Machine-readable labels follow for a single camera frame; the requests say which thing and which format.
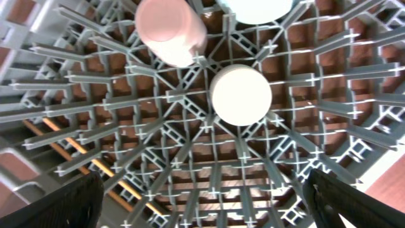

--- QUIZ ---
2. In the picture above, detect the grey dishwasher rack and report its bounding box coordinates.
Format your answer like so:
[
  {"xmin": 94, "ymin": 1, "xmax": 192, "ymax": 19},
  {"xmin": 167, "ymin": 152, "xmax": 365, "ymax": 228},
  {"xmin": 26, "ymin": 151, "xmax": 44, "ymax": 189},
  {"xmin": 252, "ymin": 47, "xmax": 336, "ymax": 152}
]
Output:
[{"xmin": 1, "ymin": 1, "xmax": 404, "ymax": 227}]

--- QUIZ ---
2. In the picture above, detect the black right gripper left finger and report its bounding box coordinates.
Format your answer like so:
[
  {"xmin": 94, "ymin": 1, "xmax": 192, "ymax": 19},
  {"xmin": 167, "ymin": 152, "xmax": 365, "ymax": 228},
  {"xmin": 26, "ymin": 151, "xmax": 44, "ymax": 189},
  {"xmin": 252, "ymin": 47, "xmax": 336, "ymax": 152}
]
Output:
[{"xmin": 1, "ymin": 171, "xmax": 104, "ymax": 228}]

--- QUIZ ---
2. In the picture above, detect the pink cup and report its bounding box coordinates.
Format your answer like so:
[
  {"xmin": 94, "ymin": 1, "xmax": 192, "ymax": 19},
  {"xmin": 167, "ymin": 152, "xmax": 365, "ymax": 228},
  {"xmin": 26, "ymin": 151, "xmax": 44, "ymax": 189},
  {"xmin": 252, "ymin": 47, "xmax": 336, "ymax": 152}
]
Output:
[{"xmin": 135, "ymin": 0, "xmax": 208, "ymax": 68}]

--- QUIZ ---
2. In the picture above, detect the wooden chopstick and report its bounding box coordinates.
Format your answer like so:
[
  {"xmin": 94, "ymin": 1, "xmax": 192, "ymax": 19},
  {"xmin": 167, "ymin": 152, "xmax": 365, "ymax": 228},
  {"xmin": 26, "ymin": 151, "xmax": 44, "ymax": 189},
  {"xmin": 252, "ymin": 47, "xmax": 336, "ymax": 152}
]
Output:
[
  {"xmin": 22, "ymin": 120, "xmax": 132, "ymax": 212},
  {"xmin": 43, "ymin": 118, "xmax": 163, "ymax": 215}
]

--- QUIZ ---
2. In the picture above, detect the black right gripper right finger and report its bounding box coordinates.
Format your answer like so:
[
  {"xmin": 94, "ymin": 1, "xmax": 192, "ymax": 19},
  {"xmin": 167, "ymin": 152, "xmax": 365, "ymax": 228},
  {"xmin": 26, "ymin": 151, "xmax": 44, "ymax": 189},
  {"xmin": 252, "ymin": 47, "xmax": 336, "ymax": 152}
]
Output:
[{"xmin": 302, "ymin": 169, "xmax": 404, "ymax": 228}]

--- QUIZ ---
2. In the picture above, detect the white cup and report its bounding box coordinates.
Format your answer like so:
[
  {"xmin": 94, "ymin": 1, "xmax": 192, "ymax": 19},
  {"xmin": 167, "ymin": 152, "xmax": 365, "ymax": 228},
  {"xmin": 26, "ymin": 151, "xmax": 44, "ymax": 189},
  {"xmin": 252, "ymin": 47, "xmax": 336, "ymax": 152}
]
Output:
[{"xmin": 209, "ymin": 64, "xmax": 272, "ymax": 126}]

